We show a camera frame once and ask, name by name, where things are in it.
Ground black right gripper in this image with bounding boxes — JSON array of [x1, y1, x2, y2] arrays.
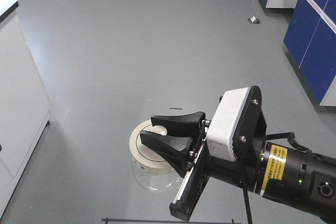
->
[[140, 111, 267, 221]]

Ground glass jar with white lid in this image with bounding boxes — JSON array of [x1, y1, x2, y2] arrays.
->
[[129, 120, 182, 193]]

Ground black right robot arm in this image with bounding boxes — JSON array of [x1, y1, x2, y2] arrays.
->
[[140, 112, 335, 223]]

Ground floor socket box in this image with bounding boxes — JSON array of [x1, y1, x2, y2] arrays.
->
[[247, 16, 260, 24]]

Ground white lab bench cabinet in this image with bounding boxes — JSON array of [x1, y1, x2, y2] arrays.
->
[[1, 0, 51, 212]]

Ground blue lab cabinets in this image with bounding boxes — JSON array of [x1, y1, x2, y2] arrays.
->
[[261, 0, 335, 106]]

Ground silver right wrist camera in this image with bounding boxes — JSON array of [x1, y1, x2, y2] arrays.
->
[[206, 87, 251, 162]]

